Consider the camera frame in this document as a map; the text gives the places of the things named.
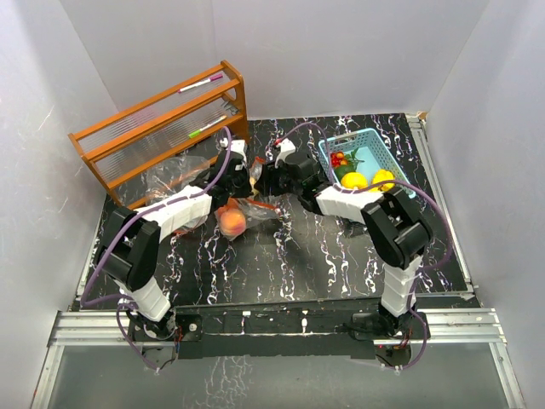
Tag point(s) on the green marker pen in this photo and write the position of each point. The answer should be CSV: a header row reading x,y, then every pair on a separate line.
x,y
197,132

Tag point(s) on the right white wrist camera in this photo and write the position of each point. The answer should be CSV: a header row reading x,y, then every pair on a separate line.
x,y
285,148

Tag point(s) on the yellow fake lemon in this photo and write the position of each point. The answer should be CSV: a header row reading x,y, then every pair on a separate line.
x,y
354,181

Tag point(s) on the blue plastic basket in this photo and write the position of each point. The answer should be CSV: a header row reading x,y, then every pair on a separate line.
x,y
371,148

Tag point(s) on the yellow fake bell pepper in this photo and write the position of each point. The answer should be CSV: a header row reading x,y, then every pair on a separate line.
x,y
379,179

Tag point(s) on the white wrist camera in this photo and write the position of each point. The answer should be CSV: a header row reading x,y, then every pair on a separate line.
x,y
285,148
238,146

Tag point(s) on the fake peach apple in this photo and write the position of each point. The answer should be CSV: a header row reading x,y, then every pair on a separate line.
x,y
253,185

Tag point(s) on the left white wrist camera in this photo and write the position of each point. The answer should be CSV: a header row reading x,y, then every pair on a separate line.
x,y
238,146

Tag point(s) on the aluminium frame rail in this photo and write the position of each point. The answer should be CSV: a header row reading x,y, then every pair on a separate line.
x,y
446,325

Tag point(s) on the clear zip bag with fruit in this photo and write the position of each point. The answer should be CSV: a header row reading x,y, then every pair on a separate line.
x,y
255,212

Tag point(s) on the pink marker pen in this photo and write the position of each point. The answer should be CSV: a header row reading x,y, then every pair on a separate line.
x,y
208,80

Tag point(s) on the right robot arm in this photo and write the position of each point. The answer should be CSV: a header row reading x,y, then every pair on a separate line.
x,y
397,230

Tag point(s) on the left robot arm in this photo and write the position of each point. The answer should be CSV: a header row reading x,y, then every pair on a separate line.
x,y
129,250

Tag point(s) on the wooden shelf rack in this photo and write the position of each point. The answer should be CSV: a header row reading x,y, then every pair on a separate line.
x,y
121,149

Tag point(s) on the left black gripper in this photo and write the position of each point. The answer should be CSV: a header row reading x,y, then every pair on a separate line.
x,y
246,191

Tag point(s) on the fake pink peach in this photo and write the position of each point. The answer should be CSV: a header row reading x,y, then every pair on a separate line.
x,y
232,222

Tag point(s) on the green fake mango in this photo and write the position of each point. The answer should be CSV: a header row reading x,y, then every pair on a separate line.
x,y
341,170

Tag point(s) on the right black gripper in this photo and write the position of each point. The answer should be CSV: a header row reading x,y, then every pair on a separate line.
x,y
266,185

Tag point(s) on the clear zip bag with peppers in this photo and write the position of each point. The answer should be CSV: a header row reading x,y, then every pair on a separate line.
x,y
170,178

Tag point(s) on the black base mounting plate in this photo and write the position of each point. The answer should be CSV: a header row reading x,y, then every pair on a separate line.
x,y
311,328

